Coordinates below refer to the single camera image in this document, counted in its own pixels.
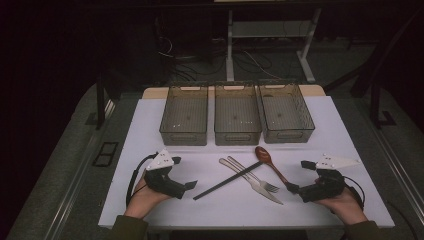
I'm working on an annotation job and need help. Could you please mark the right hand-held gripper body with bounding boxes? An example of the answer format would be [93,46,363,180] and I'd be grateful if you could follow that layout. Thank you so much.
[298,153,362,203]

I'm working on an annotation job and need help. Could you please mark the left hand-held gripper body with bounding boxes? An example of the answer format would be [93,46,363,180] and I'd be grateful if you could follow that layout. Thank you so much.
[143,148,188,200]

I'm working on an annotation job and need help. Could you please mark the silver forks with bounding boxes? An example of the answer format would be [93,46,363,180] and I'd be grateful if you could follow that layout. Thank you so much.
[218,157,284,206]

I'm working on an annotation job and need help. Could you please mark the brown wooden spoon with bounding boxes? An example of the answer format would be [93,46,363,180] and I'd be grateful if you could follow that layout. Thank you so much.
[254,145,291,186]

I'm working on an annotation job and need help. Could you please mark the clear grey plastic bin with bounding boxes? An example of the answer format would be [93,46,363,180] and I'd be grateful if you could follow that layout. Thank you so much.
[257,82,316,145]
[213,83,263,147]
[159,84,209,147]

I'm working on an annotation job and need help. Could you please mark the person's left hand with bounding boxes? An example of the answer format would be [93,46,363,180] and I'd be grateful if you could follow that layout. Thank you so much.
[123,176,173,220]

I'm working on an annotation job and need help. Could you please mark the person's right hand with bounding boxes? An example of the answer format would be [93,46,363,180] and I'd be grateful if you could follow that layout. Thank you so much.
[313,178,368,226]

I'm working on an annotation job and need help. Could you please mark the white table mat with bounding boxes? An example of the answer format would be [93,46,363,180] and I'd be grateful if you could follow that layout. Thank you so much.
[98,95,396,230]

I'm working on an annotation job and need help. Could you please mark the black metal stand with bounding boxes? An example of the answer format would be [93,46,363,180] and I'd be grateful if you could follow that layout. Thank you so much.
[369,83,398,129]
[95,74,116,130]

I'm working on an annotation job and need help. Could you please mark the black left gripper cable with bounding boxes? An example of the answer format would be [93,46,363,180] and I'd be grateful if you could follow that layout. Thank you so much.
[125,152,158,207]

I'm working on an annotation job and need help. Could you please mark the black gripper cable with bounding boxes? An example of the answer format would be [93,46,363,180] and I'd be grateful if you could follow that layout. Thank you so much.
[125,152,158,207]
[343,175,366,211]

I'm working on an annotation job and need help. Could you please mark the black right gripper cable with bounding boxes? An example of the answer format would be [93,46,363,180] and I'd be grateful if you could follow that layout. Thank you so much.
[343,175,366,211]

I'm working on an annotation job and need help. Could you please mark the tangle of floor cables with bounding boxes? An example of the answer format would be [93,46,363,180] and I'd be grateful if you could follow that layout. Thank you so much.
[156,36,291,83]

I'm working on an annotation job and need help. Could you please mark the white metal desk frame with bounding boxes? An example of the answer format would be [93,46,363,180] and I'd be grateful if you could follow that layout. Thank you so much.
[225,8,323,84]

